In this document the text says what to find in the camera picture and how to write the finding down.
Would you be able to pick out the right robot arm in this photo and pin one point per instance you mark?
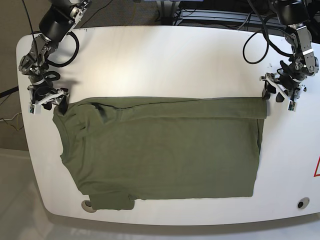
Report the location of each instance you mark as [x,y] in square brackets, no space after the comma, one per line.
[57,23]

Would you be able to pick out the red warning triangle sticker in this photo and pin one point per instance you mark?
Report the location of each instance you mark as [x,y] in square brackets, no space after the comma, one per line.
[317,169]

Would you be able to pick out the grey metal frame rail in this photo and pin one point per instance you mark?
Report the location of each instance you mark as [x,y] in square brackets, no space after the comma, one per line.
[216,16]

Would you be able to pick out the right table cable grommet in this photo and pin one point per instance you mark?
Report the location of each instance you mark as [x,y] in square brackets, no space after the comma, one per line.
[303,203]

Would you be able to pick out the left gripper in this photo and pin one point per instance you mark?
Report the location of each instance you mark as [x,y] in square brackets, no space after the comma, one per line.
[283,85]

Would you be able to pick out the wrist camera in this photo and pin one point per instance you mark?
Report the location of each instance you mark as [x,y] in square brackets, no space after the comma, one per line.
[34,108]
[292,105]

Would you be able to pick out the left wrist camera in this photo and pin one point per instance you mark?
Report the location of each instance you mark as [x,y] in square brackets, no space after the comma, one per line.
[292,105]

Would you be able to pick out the table cable grommet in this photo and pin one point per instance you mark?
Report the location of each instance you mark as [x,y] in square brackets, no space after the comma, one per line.
[87,206]
[303,203]

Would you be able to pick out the black bar under table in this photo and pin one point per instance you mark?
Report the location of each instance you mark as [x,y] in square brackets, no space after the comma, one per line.
[9,91]

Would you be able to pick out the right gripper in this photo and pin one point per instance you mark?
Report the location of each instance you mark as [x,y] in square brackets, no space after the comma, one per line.
[47,96]

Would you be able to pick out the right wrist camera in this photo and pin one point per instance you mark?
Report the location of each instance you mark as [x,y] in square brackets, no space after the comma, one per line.
[34,108]

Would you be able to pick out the left table cable grommet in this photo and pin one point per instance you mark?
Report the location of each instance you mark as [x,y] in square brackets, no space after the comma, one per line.
[87,206]

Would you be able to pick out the olive green T-shirt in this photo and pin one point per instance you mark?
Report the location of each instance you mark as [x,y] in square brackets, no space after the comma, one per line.
[122,149]

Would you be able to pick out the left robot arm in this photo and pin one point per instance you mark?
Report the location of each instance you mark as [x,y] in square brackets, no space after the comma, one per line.
[294,15]

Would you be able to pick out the grey metal table leg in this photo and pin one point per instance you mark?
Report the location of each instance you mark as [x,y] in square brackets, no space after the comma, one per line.
[167,10]

